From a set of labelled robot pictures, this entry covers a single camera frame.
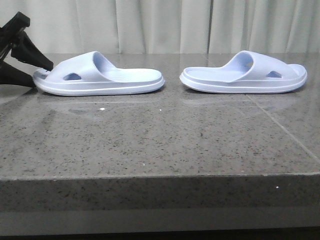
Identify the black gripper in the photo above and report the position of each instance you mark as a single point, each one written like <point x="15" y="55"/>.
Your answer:
<point x="13" y="37"/>

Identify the white pleated curtain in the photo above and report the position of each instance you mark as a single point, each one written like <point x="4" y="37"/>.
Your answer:
<point x="169" y="26"/>

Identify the light blue slipper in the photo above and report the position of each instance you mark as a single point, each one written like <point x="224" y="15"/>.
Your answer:
<point x="246" y="73"/>
<point x="91" y="74"/>

